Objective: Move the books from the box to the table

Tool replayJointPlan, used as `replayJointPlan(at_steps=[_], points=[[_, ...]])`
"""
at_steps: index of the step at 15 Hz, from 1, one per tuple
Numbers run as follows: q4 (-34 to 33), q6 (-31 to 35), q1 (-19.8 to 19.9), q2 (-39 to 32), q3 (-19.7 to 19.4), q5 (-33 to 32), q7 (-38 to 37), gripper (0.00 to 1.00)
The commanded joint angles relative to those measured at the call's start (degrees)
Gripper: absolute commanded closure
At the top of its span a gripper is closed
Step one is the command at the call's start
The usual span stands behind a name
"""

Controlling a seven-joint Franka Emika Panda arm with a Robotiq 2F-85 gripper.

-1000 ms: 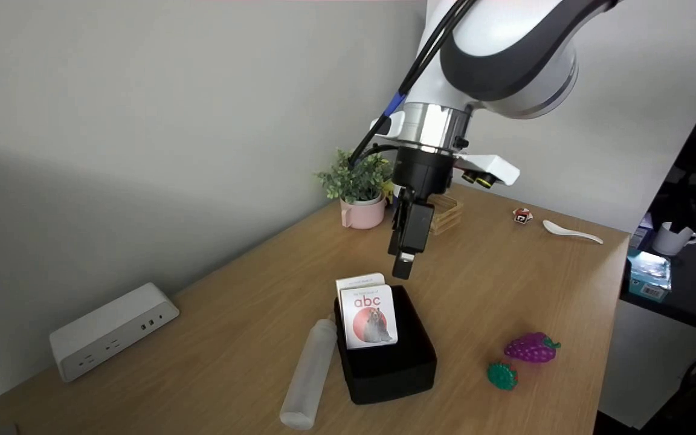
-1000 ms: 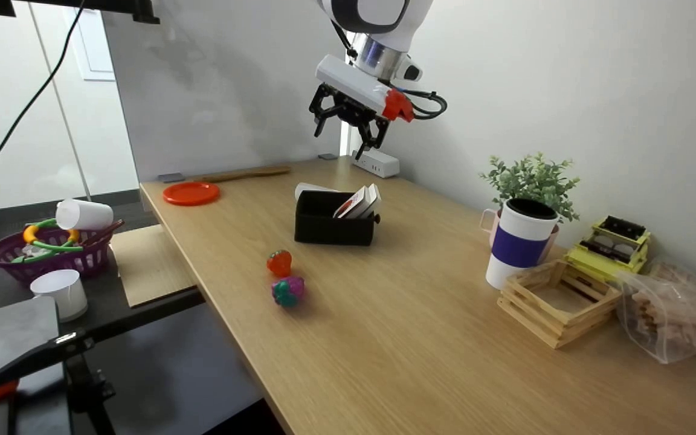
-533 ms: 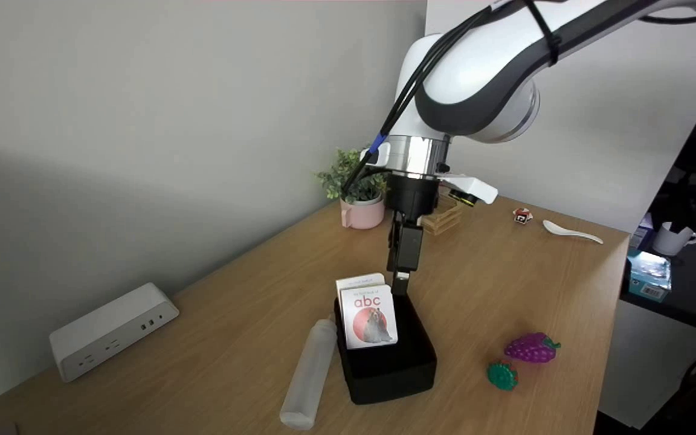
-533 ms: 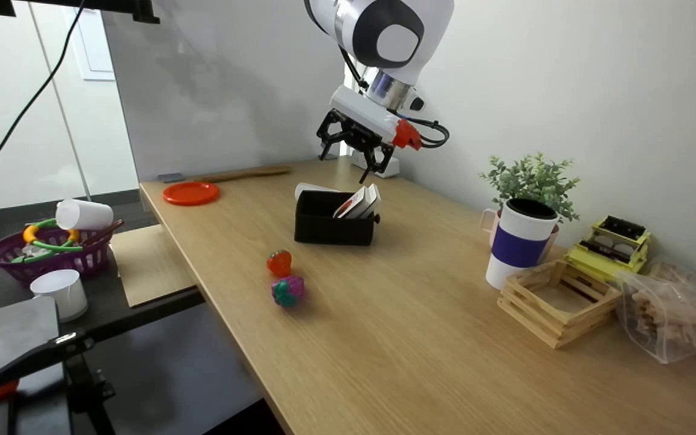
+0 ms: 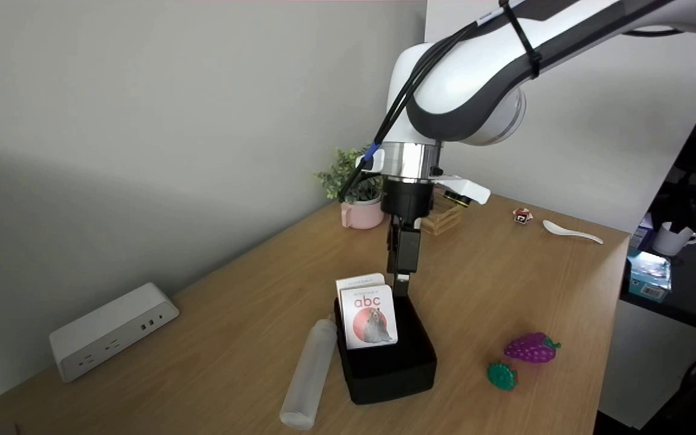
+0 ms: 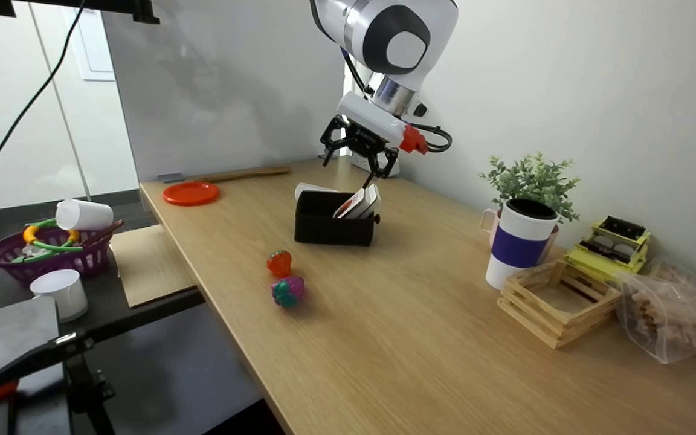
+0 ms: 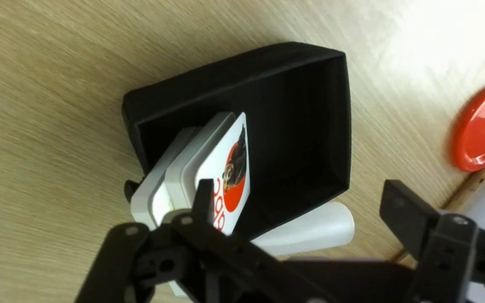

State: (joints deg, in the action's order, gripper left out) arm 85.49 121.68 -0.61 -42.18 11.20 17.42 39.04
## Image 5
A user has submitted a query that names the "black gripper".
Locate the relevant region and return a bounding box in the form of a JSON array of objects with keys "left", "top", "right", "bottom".
[{"left": 383, "top": 181, "right": 433, "bottom": 298}]

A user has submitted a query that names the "white abc elephant book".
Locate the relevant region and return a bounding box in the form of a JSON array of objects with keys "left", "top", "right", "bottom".
[{"left": 335, "top": 286, "right": 400, "bottom": 354}]

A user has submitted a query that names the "black plastic box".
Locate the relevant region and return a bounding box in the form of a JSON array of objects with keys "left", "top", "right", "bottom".
[{"left": 330, "top": 293, "right": 440, "bottom": 406}]

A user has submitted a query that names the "teal blue box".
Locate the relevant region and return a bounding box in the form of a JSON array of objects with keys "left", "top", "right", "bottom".
[{"left": 625, "top": 246, "right": 677, "bottom": 308}]

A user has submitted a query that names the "white power strip box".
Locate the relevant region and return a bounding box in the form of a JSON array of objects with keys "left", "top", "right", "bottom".
[{"left": 46, "top": 281, "right": 182, "bottom": 384}]

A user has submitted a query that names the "wooden slat crate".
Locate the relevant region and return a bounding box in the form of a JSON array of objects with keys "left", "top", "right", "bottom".
[{"left": 417, "top": 196, "right": 472, "bottom": 238}]

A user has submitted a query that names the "potted green plant white mug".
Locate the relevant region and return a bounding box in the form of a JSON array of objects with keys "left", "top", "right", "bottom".
[{"left": 314, "top": 146, "right": 389, "bottom": 234}]

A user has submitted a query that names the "purple toy grape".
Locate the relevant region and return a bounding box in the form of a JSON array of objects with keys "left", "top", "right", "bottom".
[{"left": 503, "top": 331, "right": 563, "bottom": 367}]

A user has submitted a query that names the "white ceramic spoon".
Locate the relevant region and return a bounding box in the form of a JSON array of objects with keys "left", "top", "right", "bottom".
[{"left": 538, "top": 217, "right": 605, "bottom": 246}]

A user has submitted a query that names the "white partition board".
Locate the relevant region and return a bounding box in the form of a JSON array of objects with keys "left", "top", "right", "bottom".
[{"left": 421, "top": 0, "right": 696, "bottom": 238}]

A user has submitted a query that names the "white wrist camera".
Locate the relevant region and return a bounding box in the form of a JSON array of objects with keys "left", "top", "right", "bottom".
[{"left": 430, "top": 173, "right": 493, "bottom": 208}]

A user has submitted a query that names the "white handled mug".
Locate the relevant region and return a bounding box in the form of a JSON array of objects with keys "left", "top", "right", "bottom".
[{"left": 649, "top": 221, "right": 696, "bottom": 258}]

